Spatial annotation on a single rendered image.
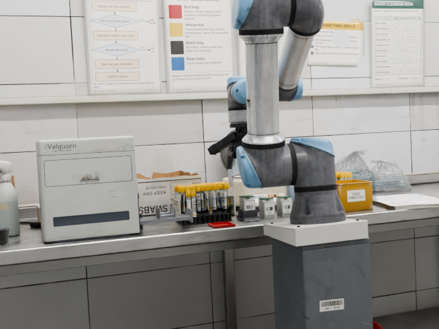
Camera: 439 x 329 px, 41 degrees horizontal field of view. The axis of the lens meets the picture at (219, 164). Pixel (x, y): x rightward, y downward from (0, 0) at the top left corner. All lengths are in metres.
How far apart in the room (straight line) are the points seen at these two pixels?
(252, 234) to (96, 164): 0.53
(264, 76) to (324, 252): 0.48
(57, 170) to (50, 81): 0.71
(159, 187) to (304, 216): 0.69
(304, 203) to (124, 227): 0.55
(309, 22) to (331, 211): 0.49
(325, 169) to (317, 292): 0.32
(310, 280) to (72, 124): 1.24
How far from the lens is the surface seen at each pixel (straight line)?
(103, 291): 2.47
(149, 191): 2.09
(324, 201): 1.57
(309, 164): 1.56
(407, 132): 2.95
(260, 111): 1.52
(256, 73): 1.51
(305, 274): 1.53
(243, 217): 1.92
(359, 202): 2.08
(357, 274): 1.60
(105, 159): 1.76
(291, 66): 1.72
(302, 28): 1.57
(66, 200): 1.75
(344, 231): 1.55
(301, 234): 1.49
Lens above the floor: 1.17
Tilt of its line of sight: 3 degrees down
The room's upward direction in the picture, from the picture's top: 3 degrees counter-clockwise
